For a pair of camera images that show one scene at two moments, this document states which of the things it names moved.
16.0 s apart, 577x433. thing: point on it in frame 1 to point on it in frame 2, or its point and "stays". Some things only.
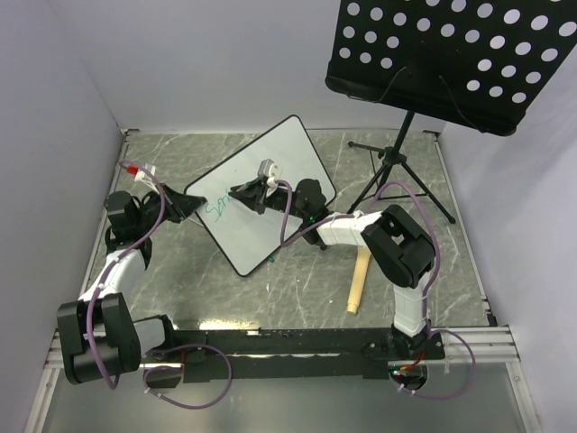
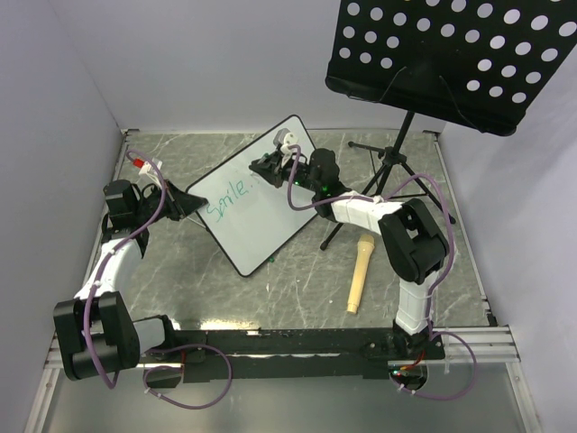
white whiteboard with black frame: [245, 236] stays
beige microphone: [362, 259] stays
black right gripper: [254, 196] to [272, 171]
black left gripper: [178, 206] stays
